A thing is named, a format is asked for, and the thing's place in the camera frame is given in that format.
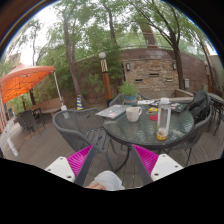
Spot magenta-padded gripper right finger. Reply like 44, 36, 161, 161
130, 144, 184, 186

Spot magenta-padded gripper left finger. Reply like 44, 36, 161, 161
44, 144, 98, 187

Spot clear plastic bottle white cap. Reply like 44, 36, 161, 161
156, 97, 172, 141

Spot person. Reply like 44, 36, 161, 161
84, 170, 125, 191

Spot white ribbed mug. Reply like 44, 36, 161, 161
125, 106, 143, 123

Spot blue yellow striped bollard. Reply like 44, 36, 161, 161
76, 94, 84, 111

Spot silver laptop with stickers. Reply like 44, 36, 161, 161
95, 104, 129, 120

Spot black laptop with stickers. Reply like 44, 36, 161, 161
168, 102, 191, 113

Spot group of dark patio chairs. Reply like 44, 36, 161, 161
14, 106, 46, 133

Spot green plant in blue pot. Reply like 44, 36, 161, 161
118, 80, 139, 107

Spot black jacket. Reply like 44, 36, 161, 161
188, 89, 212, 125

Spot dark metal patio chair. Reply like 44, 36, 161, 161
208, 93, 224, 136

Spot orange canopy tent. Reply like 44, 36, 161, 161
0, 62, 64, 109

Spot wooden lamp post white globe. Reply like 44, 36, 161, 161
98, 51, 114, 106

